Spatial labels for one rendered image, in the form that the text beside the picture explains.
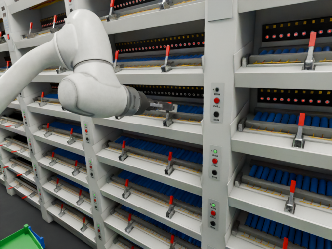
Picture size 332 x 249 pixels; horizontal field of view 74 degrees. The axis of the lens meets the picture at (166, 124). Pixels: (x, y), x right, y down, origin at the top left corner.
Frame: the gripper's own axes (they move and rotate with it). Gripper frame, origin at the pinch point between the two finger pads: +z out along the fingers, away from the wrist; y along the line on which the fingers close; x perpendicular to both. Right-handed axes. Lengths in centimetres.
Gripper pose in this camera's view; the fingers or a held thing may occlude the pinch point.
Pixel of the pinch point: (168, 107)
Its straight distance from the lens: 83.2
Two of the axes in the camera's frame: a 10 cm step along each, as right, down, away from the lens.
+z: 5.7, 0.2, 8.2
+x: 1.1, -9.9, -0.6
